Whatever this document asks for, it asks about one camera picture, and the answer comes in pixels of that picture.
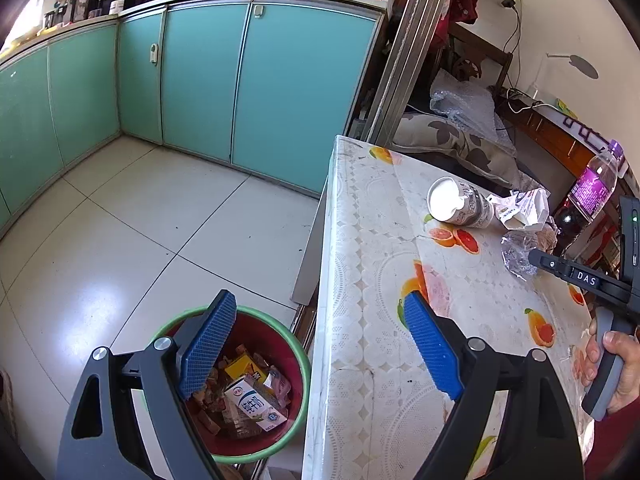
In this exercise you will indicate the floral beige cushion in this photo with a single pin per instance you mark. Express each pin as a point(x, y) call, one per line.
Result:
point(450, 140)

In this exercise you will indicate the crumpled brown paper bag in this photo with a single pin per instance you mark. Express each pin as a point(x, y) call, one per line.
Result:
point(550, 235)

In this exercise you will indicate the small black appliance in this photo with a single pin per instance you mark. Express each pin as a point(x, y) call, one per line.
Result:
point(82, 5)

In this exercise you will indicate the pink snack wrapper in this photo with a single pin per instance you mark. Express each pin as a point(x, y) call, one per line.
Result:
point(280, 385)

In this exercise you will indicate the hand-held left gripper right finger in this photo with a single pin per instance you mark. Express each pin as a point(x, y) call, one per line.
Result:
point(430, 345)

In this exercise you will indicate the brown wooden chair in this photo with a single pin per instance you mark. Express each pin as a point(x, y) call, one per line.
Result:
point(492, 55)

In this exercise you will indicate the teal kitchen cabinet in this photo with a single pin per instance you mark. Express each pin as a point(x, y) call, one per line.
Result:
point(200, 85)

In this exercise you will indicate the printed paper cup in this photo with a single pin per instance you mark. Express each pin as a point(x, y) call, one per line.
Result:
point(465, 207)

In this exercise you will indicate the grey sliding door frame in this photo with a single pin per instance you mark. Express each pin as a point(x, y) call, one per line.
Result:
point(405, 60)

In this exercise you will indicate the red clothes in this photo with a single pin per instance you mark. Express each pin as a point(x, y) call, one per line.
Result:
point(462, 2)

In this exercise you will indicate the clear plastic water bottle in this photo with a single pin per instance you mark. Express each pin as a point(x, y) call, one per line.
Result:
point(237, 425)

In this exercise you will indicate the red green trash bin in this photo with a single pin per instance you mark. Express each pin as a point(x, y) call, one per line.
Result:
point(292, 360)

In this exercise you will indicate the person's right hand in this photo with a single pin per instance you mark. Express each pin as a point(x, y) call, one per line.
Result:
point(627, 370)

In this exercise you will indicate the clear bubble wrap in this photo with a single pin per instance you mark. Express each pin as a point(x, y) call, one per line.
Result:
point(465, 105)

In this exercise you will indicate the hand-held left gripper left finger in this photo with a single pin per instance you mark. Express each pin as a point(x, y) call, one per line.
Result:
point(210, 345)

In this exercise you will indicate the white table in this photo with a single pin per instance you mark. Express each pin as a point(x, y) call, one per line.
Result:
point(307, 260)

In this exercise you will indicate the table with fruit-pattern cloth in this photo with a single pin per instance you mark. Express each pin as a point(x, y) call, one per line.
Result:
point(370, 260)

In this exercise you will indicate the wall charger plug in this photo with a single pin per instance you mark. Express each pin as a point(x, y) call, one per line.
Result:
point(509, 2)

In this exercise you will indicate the clear plastic wrapper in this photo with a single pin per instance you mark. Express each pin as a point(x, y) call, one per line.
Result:
point(520, 252)

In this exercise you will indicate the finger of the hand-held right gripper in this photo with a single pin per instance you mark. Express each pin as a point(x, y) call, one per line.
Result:
point(555, 266)

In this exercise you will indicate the purple label plastic bottle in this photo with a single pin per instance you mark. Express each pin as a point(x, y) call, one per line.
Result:
point(592, 190)

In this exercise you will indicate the white cabinet latch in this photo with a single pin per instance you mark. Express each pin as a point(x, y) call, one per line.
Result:
point(155, 53)
point(258, 10)

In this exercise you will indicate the white green milk carton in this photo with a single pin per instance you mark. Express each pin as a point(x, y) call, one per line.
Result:
point(255, 405)

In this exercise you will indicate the crumpled white paper bag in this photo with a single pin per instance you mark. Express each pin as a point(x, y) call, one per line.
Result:
point(525, 212)

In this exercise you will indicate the dark soda bottle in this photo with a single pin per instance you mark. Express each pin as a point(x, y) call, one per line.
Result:
point(567, 225)

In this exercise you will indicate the person's right forearm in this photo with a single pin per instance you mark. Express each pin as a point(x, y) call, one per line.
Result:
point(620, 450)

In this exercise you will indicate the yellow juice box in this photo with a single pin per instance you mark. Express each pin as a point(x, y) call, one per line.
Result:
point(242, 366)

